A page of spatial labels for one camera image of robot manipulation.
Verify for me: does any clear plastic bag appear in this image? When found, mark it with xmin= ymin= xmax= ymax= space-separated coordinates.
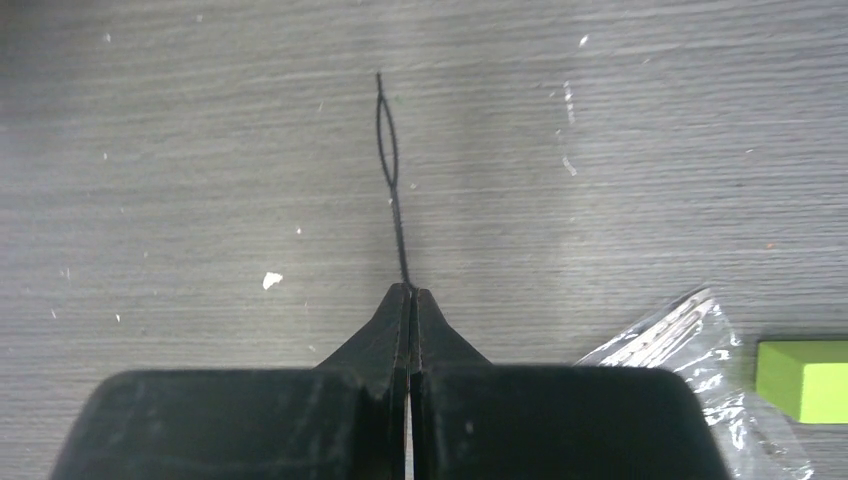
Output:
xmin=578 ymin=287 xmax=815 ymax=479

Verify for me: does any lime green block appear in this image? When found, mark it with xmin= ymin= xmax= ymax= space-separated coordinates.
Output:
xmin=755 ymin=340 xmax=847 ymax=424

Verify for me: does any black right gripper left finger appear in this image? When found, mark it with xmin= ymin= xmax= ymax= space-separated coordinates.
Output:
xmin=52 ymin=284 xmax=412 ymax=479

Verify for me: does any black hair loop tool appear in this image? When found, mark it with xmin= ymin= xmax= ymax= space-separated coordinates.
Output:
xmin=375 ymin=71 xmax=415 ymax=288

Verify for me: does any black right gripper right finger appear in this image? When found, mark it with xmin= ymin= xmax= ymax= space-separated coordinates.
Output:
xmin=410 ymin=289 xmax=729 ymax=479

